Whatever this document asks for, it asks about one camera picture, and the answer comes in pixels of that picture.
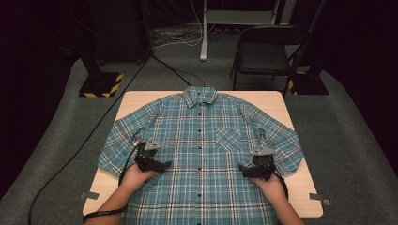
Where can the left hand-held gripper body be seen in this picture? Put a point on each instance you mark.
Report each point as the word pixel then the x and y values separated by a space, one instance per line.
pixel 147 157

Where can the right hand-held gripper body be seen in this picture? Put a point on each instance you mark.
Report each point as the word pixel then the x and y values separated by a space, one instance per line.
pixel 263 167

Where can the blue plaid shirt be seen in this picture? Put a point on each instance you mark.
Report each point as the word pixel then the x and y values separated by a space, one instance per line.
pixel 200 140

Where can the person's right hand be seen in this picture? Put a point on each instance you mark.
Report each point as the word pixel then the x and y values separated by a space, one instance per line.
pixel 272 187

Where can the person's left hand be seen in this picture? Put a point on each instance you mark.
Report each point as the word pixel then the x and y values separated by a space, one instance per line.
pixel 134 178

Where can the black stand with striped base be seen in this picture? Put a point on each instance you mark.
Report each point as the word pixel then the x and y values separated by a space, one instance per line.
pixel 309 84
pixel 100 84

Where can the black folding chair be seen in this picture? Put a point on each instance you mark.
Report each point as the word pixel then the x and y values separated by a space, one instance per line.
pixel 264 56

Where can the black equipment cabinet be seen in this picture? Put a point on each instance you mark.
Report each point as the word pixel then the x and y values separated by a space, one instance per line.
pixel 119 31

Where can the white metal stand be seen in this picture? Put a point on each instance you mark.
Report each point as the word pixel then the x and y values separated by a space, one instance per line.
pixel 204 37

